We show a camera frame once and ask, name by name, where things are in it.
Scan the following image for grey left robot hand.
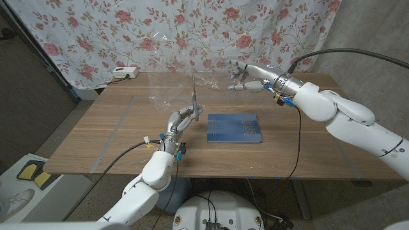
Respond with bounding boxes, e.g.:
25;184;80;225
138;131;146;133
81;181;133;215
162;105;204;155

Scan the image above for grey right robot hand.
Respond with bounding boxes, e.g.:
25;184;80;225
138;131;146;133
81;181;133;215
227;59;305;97

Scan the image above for clear cling film sheet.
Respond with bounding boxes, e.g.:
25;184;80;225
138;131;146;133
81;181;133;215
140;28;272;112

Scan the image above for grey orange handled scissors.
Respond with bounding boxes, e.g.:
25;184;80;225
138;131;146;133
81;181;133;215
190;72;200;123

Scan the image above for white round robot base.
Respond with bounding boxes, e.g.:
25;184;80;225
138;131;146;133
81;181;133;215
172;190;265;230

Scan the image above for blue notebook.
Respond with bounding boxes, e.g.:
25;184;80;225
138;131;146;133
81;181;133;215
206;113;263;144

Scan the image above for white power strip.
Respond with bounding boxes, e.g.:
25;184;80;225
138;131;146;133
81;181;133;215
112;66;139;79

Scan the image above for blue grey stool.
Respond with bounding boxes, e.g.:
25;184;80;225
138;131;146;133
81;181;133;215
155;177;192;214

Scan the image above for floral rose curtain backdrop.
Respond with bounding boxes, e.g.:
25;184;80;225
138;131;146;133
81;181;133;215
6;0;343;90

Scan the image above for grey table leg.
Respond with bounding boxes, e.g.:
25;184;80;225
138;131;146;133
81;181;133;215
290;179;313;220

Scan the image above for dark perforated partition panel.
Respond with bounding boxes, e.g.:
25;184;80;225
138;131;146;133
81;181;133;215
0;6;81;173

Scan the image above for black floor plug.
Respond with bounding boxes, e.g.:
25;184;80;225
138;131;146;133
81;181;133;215
271;217;294;230

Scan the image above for yellow black foot pedal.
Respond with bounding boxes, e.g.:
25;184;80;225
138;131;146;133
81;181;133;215
16;160;63;191

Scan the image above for white robot torso edge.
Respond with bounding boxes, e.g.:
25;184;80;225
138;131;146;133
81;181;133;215
0;220;409;230

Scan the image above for white pedal board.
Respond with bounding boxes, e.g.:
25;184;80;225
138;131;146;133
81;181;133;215
0;153;93;223

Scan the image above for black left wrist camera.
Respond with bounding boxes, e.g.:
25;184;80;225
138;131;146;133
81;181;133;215
176;141;189;162

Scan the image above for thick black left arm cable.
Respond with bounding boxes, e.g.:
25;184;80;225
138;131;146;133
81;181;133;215
61;139;162;222

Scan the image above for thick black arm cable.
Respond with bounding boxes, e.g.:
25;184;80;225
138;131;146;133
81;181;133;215
61;139;162;222
287;48;409;75

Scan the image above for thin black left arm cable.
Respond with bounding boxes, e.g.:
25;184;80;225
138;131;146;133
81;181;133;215
151;160;180;230

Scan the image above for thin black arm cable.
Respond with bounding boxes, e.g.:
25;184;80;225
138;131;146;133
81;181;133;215
285;105;302;181
151;160;180;230

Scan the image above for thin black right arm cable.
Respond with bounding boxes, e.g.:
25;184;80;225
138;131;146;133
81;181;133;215
285;105;302;181

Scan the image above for black power strip cable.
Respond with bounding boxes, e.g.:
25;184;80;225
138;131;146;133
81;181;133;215
107;75;130;86

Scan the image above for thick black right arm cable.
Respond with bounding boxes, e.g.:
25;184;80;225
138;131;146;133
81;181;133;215
287;48;409;75

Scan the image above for black cable on robot base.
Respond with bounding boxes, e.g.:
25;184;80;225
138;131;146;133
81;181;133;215
195;190;219;223

